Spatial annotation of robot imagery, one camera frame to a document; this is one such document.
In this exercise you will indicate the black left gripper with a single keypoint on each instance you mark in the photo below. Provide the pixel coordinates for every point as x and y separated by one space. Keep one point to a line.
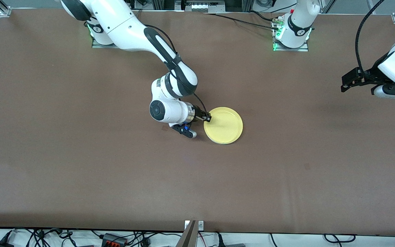
369 77

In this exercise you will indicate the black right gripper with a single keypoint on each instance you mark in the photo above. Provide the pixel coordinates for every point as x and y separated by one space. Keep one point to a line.
199 116

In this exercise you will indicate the yellow round plate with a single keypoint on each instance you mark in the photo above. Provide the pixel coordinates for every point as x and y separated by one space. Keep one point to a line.
223 125

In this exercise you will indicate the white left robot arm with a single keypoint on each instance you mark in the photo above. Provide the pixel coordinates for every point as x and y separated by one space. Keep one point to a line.
300 20

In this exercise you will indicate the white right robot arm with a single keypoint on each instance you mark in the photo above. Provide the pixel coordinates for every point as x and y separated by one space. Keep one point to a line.
125 27

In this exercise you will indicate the white connector block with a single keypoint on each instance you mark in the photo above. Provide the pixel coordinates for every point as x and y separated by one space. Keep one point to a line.
199 7

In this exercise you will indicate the black orange power strip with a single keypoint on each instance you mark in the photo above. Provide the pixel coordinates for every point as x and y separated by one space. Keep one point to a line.
114 239

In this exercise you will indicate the black power adapter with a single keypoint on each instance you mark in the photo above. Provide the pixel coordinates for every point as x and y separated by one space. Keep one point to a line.
0 244

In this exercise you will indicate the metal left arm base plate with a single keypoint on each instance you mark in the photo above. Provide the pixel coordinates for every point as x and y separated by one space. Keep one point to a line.
305 49

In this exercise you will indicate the grey metal post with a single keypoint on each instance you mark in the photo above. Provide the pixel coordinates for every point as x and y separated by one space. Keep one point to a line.
188 236

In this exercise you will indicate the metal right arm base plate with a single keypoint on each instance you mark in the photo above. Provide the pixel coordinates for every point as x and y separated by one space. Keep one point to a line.
98 45

